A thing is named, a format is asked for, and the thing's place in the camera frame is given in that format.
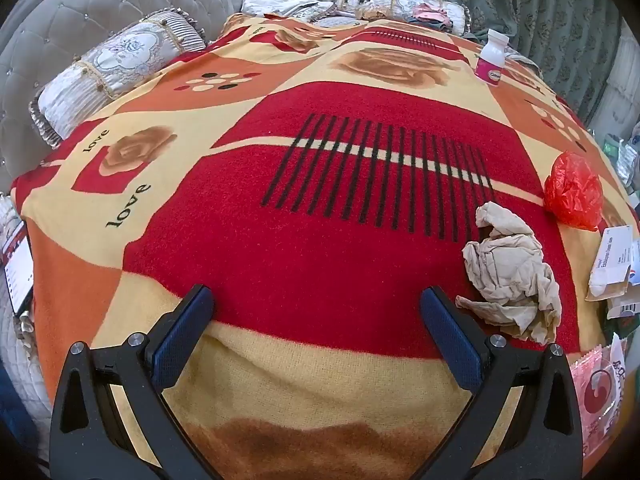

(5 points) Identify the white bottle pink label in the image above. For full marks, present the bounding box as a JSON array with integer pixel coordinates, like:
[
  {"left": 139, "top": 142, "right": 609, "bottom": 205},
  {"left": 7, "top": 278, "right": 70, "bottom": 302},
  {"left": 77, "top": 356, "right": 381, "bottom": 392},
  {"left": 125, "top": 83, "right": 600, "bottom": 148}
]
[{"left": 474, "top": 28, "right": 510, "bottom": 84}]

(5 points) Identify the striped embroidered bolster cushion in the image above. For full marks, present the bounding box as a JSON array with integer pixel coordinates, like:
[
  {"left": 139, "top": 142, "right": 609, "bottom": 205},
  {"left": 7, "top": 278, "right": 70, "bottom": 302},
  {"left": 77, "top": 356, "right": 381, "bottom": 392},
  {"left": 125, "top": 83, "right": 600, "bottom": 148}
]
[{"left": 29, "top": 7, "right": 208, "bottom": 148}]

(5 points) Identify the red plastic bag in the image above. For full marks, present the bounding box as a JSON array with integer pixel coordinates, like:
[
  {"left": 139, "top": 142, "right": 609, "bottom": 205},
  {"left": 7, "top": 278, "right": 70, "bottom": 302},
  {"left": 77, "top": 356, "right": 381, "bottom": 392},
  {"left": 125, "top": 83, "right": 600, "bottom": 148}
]
[{"left": 543, "top": 151, "right": 604, "bottom": 232}]

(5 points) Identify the pile of folded clothes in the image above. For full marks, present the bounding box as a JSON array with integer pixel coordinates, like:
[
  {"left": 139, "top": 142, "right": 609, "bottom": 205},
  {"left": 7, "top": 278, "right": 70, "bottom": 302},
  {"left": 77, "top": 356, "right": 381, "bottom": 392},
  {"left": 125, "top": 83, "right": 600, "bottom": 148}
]
[{"left": 415, "top": 2, "right": 453, "bottom": 26}]

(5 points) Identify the white quilted jacket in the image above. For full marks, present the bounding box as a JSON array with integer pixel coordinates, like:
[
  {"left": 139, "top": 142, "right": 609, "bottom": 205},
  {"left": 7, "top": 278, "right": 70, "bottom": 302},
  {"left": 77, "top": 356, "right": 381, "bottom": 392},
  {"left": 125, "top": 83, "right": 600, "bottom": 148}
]
[{"left": 242, "top": 0, "right": 336, "bottom": 23}]

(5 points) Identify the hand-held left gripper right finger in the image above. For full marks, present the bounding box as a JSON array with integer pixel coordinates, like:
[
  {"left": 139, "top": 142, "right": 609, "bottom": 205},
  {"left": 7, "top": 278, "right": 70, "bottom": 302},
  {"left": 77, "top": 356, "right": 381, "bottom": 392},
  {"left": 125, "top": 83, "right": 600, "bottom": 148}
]
[{"left": 410, "top": 286, "right": 586, "bottom": 480}]

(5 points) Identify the green patterned curtain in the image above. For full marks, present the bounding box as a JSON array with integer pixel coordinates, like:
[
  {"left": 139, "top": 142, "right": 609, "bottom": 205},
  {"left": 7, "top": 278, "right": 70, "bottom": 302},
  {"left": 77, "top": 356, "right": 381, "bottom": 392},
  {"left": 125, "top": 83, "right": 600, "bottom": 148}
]
[{"left": 360, "top": 0, "right": 623, "bottom": 116}]

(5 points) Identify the pink snack packet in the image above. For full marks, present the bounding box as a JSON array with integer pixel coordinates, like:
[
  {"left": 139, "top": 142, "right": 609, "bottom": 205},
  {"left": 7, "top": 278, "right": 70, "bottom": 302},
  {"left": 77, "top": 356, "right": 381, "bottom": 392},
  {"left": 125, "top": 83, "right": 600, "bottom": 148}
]
[{"left": 570, "top": 332, "right": 628, "bottom": 443}]

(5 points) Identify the black smartphone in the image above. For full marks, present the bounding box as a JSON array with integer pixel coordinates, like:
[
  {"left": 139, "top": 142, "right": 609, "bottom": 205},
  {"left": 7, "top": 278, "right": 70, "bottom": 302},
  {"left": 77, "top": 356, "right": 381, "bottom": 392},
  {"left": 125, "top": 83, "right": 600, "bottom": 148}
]
[{"left": 2, "top": 220, "right": 35, "bottom": 318}]

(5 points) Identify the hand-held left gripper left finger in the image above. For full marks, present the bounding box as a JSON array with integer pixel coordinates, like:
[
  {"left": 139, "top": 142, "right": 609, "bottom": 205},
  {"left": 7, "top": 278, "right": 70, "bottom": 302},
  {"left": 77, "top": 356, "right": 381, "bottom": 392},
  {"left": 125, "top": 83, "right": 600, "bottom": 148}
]
[{"left": 48, "top": 284, "right": 221, "bottom": 480}]

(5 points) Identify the beige tissue paper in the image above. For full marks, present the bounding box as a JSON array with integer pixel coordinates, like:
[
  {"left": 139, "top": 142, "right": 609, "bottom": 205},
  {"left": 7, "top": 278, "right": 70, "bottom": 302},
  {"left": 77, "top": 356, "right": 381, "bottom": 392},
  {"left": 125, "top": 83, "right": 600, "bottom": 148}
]
[{"left": 455, "top": 202, "right": 562, "bottom": 345}]

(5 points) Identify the striped floral square cushion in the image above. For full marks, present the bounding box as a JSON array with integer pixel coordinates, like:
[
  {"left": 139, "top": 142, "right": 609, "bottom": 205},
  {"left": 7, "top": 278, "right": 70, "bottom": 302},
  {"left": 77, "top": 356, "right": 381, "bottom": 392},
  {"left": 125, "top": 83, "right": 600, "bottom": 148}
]
[{"left": 365, "top": 0, "right": 471, "bottom": 33}]

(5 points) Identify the green packet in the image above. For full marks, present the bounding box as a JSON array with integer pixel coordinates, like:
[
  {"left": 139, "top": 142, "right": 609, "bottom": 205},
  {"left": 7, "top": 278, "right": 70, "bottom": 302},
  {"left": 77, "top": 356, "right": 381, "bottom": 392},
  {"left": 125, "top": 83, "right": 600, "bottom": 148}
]
[{"left": 612, "top": 317, "right": 638, "bottom": 341}]

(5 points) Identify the white medicine box round logo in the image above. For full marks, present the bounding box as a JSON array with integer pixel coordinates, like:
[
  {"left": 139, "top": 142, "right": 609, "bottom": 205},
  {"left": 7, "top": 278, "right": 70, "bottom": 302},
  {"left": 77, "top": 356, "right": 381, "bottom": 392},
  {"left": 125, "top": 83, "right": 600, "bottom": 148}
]
[{"left": 586, "top": 225, "right": 640, "bottom": 302}]

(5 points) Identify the red orange printed blanket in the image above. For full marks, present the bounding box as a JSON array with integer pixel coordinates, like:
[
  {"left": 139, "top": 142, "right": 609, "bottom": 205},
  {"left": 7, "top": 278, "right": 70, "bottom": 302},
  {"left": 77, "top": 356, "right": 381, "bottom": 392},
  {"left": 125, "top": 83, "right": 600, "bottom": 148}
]
[{"left": 12, "top": 12, "right": 640, "bottom": 480}]

